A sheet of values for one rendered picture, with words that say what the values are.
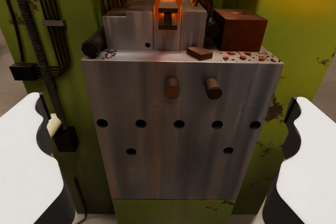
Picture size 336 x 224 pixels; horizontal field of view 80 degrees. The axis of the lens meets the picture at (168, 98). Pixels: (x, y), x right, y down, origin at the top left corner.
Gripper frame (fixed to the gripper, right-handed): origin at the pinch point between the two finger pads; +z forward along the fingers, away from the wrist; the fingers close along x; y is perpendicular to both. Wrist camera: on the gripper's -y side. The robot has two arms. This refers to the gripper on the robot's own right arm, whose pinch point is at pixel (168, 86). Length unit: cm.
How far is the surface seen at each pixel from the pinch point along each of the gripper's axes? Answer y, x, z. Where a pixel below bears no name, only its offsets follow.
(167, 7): -1.1, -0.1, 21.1
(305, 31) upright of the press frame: 7, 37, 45
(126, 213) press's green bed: 61, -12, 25
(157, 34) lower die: 5.4, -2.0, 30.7
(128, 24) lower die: 3.5, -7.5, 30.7
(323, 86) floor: 100, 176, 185
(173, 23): 1.2, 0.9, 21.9
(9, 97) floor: 100, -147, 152
